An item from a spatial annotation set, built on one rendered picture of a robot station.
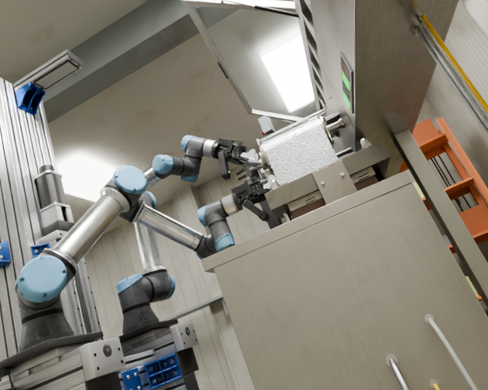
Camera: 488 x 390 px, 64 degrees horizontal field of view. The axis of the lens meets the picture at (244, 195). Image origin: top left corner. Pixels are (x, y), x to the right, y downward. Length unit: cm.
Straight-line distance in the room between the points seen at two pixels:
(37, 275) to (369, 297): 90
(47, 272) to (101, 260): 545
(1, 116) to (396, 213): 159
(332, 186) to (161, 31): 195
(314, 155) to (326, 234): 43
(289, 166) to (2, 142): 119
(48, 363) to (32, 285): 23
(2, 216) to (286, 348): 119
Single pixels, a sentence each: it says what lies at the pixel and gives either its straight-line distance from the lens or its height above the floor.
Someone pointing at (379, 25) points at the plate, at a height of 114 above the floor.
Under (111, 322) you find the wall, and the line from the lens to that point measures 651.
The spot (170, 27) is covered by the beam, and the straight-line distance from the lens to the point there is 287.
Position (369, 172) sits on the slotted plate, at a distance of 126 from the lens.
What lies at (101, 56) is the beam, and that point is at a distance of 305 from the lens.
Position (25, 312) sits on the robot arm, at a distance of 136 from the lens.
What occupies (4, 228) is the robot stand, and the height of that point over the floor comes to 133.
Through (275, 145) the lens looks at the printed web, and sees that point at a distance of 153.
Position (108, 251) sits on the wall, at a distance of 660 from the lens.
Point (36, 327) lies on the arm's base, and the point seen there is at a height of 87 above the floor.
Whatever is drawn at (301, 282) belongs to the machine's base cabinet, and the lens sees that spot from 115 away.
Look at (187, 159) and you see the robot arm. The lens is 166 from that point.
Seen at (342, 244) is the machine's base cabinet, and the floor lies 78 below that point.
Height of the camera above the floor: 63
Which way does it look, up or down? 19 degrees up
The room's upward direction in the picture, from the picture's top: 22 degrees counter-clockwise
